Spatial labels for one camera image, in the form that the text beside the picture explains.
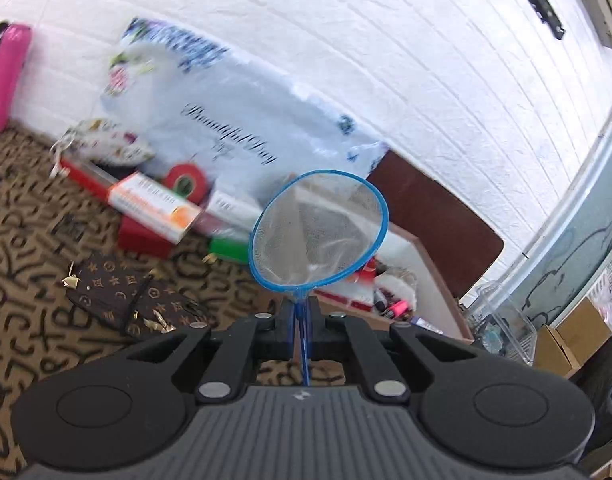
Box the clear plastic container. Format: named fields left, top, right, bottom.
left=466, top=280, right=539, bottom=366

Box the green box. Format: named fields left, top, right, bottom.
left=208, top=236, right=251, bottom=266

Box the pink cylinder bottle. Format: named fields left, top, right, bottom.
left=0, top=22, right=32, bottom=133

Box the cardboard box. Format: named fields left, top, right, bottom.
left=533, top=296, right=612, bottom=378

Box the brown box lid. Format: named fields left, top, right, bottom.
left=366, top=150, right=505, bottom=301

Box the brown monogram pouch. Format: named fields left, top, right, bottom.
left=66, top=254, right=211, bottom=343

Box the open red gift box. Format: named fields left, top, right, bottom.
left=60, top=156, right=137, bottom=203

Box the blue fishing net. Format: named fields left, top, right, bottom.
left=249, top=170, right=389, bottom=387

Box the floral fabric pouch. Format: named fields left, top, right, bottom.
left=51, top=117, right=154, bottom=166

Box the orange white medicine box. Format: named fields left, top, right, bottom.
left=107, top=171, right=204, bottom=243

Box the leopard patterned desktop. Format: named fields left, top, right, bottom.
left=0, top=127, right=347, bottom=480

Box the red tape roll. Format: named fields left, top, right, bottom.
left=163, top=162, right=214, bottom=203

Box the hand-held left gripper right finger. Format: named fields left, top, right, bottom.
left=303, top=295, right=481, bottom=403

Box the floral clear plastic bag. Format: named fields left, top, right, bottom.
left=98, top=16, right=389, bottom=221

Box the white blue box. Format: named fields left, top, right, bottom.
left=203, top=191, right=267, bottom=228

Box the cartoon printed panel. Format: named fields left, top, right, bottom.
left=526, top=180, right=612, bottom=321

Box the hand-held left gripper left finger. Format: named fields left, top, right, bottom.
left=126, top=297, right=301, bottom=403

